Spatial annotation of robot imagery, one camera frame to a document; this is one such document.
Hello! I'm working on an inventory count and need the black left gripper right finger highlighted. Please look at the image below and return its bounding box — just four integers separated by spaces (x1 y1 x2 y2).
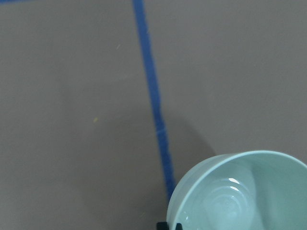
175 223 182 230

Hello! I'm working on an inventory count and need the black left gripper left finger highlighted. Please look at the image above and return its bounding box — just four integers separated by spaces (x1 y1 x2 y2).
156 222 168 230

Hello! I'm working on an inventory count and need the light green ceramic bowl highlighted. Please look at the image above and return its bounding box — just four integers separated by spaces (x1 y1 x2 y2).
166 150 307 230

